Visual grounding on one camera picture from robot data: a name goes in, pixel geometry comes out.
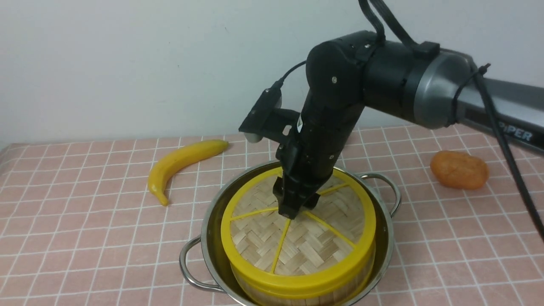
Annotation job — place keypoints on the pink checkered tablecloth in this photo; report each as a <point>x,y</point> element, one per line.
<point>79,228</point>

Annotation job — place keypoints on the yellow toy banana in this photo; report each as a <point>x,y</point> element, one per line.
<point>168,166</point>

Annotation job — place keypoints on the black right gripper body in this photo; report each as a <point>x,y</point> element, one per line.
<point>314,143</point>

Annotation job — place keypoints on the yellow woven steamer lid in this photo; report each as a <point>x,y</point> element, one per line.
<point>252,228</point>

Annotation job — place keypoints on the orange toy potato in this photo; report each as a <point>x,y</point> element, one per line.
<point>459,170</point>

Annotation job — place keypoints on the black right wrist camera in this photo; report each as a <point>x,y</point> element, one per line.
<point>267,119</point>

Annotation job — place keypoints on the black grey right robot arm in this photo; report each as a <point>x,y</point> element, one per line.
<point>429,87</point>

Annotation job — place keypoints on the yellow bamboo steamer basket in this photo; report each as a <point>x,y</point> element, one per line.
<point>305,280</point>

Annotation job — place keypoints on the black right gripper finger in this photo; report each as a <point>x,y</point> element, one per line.
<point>294,195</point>

